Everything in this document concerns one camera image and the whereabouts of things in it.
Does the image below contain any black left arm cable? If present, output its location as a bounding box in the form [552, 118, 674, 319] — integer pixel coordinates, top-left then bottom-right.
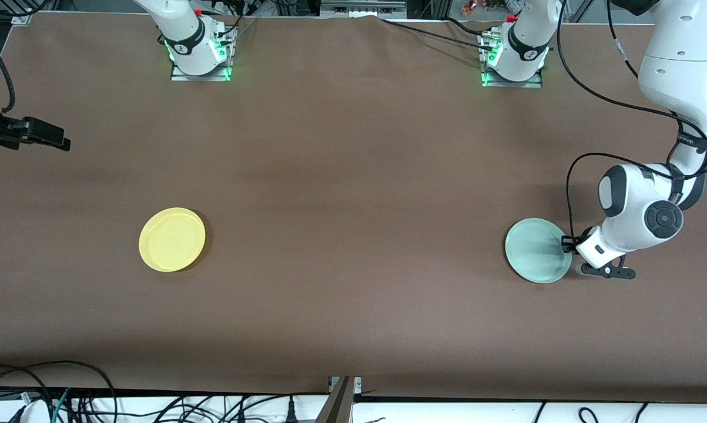
[556, 0, 707, 243]

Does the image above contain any aluminium profile beam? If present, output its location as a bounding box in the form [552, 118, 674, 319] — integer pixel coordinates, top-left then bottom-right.
[315, 376, 363, 423]

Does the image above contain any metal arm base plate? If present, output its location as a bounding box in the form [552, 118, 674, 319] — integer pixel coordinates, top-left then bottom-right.
[481, 29, 543, 89]
[171, 26, 236, 82]

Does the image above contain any brown table cover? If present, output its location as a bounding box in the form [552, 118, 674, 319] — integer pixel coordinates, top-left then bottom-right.
[0, 12, 707, 395]

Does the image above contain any yellow round plate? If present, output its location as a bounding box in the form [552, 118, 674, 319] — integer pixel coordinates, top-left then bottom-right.
[139, 207, 206, 273]

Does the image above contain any white bench surface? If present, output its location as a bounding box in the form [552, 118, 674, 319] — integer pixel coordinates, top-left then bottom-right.
[0, 392, 707, 423]

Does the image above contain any long black cable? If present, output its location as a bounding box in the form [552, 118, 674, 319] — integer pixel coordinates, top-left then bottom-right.
[380, 18, 495, 52]

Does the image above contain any black looped cable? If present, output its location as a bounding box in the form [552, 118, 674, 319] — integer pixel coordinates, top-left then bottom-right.
[0, 360, 118, 423]

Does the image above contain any teal cable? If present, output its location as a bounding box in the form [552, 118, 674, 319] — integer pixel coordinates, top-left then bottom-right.
[51, 388, 72, 423]

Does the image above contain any pale green round plate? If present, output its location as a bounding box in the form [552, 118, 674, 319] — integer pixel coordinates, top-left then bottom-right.
[504, 218, 572, 284]

